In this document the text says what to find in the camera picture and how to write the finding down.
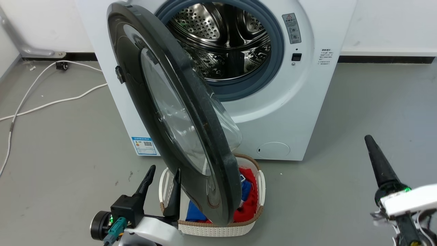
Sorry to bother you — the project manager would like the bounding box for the blue garment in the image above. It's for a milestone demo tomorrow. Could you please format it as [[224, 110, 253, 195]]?
[[185, 174, 252, 222]]

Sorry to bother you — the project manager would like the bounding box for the thin white power cable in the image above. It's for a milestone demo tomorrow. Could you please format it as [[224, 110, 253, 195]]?
[[0, 61, 103, 176]]

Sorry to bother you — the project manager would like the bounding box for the round white filter cover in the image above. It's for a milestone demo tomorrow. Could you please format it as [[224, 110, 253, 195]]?
[[257, 142, 291, 159]]

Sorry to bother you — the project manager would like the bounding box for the white woven laundry basket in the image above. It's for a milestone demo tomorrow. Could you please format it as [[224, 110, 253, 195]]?
[[159, 154, 266, 237]]

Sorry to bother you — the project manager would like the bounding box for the dark round washing machine door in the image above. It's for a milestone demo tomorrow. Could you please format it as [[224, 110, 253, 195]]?
[[107, 1, 243, 227]]

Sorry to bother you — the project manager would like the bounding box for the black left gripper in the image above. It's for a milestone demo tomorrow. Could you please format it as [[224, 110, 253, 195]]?
[[90, 165, 181, 240]]

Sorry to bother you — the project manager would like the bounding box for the red garment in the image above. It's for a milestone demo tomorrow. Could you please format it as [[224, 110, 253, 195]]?
[[232, 167, 259, 223]]

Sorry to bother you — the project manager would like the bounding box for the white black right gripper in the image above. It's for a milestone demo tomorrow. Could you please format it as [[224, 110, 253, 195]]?
[[364, 135, 437, 218]]

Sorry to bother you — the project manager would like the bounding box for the white front-load washing machine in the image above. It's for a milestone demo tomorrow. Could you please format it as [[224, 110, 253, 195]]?
[[76, 0, 357, 161]]

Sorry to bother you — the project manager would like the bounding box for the teal cable connector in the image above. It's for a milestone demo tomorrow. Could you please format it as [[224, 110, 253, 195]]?
[[102, 217, 127, 246]]

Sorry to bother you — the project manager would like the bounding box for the blue white energy label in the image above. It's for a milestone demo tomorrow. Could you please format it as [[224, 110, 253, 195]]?
[[131, 137, 157, 156]]

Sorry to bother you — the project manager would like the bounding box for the grey warning sticker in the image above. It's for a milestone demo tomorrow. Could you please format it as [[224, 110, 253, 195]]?
[[282, 13, 302, 44]]

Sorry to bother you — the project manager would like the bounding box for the small white text sticker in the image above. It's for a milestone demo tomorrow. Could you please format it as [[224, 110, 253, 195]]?
[[319, 49, 333, 66]]

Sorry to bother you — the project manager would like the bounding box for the perforated steel washer drum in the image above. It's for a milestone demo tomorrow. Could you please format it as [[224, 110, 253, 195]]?
[[166, 3, 272, 81]]

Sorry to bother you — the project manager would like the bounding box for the thick white hose cable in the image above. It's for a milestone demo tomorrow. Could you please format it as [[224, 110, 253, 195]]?
[[0, 83, 108, 121]]

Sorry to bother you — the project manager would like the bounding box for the grey metal pipe bracket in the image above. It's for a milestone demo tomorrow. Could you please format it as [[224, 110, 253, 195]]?
[[0, 7, 67, 58]]

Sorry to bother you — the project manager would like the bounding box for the grey-blue rubber door gasket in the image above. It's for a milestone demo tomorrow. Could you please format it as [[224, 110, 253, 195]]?
[[155, 0, 285, 102]]

